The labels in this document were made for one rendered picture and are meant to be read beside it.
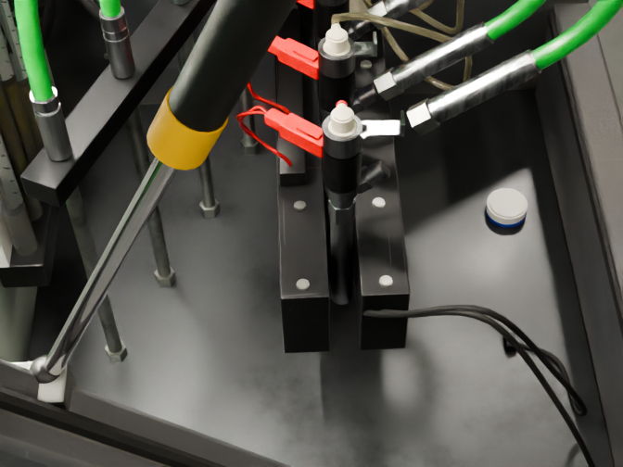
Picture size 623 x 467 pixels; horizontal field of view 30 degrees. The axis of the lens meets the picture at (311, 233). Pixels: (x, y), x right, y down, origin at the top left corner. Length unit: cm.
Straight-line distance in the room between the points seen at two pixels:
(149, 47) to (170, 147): 57
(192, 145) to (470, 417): 70
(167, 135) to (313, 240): 59
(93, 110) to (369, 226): 24
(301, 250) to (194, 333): 18
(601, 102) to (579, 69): 5
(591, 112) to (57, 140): 49
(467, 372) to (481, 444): 7
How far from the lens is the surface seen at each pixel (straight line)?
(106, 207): 116
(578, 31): 77
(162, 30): 92
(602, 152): 105
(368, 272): 90
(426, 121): 80
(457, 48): 87
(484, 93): 79
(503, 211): 112
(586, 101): 109
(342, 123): 80
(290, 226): 93
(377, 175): 85
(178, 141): 34
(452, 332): 106
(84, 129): 86
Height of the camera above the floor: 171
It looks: 52 degrees down
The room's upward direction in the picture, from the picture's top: 2 degrees counter-clockwise
